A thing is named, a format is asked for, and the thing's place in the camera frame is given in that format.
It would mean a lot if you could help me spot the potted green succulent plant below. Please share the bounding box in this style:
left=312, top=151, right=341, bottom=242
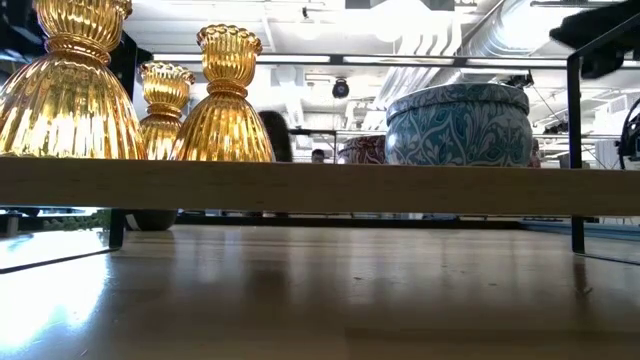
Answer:
left=42, top=208, right=179, bottom=233

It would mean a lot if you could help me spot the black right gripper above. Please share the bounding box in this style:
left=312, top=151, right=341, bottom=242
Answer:
left=548, top=0, right=640, bottom=80

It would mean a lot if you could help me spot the silver ventilation duct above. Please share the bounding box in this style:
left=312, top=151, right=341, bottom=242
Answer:
left=442, top=0, right=571, bottom=86

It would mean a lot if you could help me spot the blue patterned candle tin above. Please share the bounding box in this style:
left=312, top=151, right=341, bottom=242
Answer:
left=384, top=82, right=534, bottom=167

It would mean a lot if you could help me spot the amber glass candlestick holder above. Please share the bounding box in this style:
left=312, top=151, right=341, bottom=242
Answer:
left=0, top=0, right=148, bottom=160
left=169, top=23, right=275, bottom=163
left=138, top=61, right=197, bottom=161

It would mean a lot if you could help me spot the overhead light bar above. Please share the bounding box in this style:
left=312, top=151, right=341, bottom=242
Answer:
left=152, top=52, right=569, bottom=70

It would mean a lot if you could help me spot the black-legged background table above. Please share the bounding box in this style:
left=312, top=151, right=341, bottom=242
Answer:
left=289, top=128, right=339, bottom=164

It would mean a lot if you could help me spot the dark red floral candle tin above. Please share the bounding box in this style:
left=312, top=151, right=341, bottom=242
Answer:
left=336, top=134, right=389, bottom=166

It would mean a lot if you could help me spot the black rig frame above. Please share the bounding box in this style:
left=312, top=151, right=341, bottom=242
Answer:
left=177, top=213, right=524, bottom=229

